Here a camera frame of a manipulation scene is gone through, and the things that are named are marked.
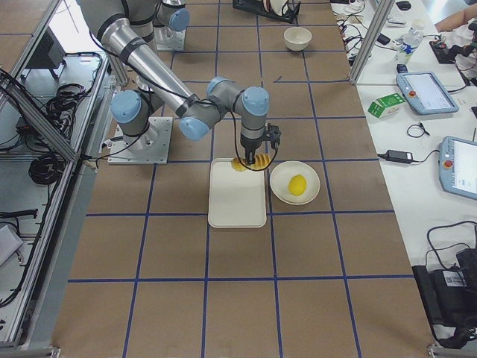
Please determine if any blue teach pendant near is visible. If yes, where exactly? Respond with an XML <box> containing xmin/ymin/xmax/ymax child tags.
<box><xmin>438</xmin><ymin>136</ymin><xmax>477</xmax><ymax>200</ymax></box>

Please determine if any person forearm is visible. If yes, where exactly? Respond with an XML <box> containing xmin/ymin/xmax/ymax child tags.
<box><xmin>435</xmin><ymin>4</ymin><xmax>476</xmax><ymax>32</ymax></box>

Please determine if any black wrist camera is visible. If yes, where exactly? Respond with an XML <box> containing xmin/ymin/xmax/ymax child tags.
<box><xmin>267</xmin><ymin>123</ymin><xmax>281</xmax><ymax>151</ymax></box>

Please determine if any cream plate with lemon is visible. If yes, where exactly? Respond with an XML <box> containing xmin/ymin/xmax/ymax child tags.
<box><xmin>270</xmin><ymin>161</ymin><xmax>320</xmax><ymax>205</ymax></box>

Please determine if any blue teach pendant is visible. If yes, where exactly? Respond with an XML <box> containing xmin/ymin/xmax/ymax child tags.
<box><xmin>438</xmin><ymin>136</ymin><xmax>477</xmax><ymax>200</ymax></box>
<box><xmin>396</xmin><ymin>72</ymin><xmax>459</xmax><ymax>115</ymax></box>

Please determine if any yellow lemon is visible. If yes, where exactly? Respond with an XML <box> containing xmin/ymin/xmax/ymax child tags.
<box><xmin>288</xmin><ymin>175</ymin><xmax>307</xmax><ymax>196</ymax></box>

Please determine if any black power adapter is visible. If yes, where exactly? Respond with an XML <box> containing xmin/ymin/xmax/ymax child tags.
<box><xmin>377</xmin><ymin>149</ymin><xmax>414</xmax><ymax>164</ymax></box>

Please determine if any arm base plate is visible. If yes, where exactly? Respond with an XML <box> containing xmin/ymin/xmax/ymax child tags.
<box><xmin>154</xmin><ymin>27</ymin><xmax>186</xmax><ymax>52</ymax></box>
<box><xmin>107</xmin><ymin>116</ymin><xmax>173</xmax><ymax>165</ymax></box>

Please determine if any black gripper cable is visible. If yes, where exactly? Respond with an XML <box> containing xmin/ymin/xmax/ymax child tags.
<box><xmin>230</xmin><ymin>107</ymin><xmax>279</xmax><ymax>172</ymax></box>

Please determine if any black dish rack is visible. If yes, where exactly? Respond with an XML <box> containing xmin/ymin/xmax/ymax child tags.
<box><xmin>233</xmin><ymin>0</ymin><xmax>301</xmax><ymax>24</ymax></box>

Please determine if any cream rectangular tray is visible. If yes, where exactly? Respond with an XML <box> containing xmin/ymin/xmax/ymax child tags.
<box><xmin>208</xmin><ymin>158</ymin><xmax>267</xmax><ymax>228</ymax></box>

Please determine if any cream bowl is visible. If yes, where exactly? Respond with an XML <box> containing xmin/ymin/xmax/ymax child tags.
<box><xmin>283</xmin><ymin>27</ymin><xmax>312</xmax><ymax>51</ymax></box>

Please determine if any green white carton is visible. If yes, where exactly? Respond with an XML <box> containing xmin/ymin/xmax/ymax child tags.
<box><xmin>367</xmin><ymin>92</ymin><xmax>405</xmax><ymax>119</ymax></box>

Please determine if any blue teach pendant far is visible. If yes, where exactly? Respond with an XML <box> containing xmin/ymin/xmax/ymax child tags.
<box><xmin>396</xmin><ymin>72</ymin><xmax>459</xmax><ymax>115</ymax></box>

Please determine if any aluminium frame post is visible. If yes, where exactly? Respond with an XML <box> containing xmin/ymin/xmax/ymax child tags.
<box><xmin>350</xmin><ymin>0</ymin><xmax>394</xmax><ymax>84</ymax></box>

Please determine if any pink plate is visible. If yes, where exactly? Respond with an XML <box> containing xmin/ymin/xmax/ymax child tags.
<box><xmin>262</xmin><ymin>0</ymin><xmax>271</xmax><ymax>12</ymax></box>

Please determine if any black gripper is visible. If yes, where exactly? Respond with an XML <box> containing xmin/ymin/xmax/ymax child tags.
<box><xmin>240</xmin><ymin>134</ymin><xmax>267</xmax><ymax>166</ymax></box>

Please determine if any plastic water bottle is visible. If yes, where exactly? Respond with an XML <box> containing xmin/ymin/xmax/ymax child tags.
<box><xmin>396</xmin><ymin>19</ymin><xmax>425</xmax><ymax>64</ymax></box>

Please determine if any cream plate in rack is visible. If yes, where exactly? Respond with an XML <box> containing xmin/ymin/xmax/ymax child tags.
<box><xmin>269</xmin><ymin>0</ymin><xmax>288</xmax><ymax>16</ymax></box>

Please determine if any black box on desk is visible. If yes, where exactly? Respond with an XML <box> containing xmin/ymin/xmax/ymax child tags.
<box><xmin>412</xmin><ymin>248</ymin><xmax>476</xmax><ymax>349</ymax></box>

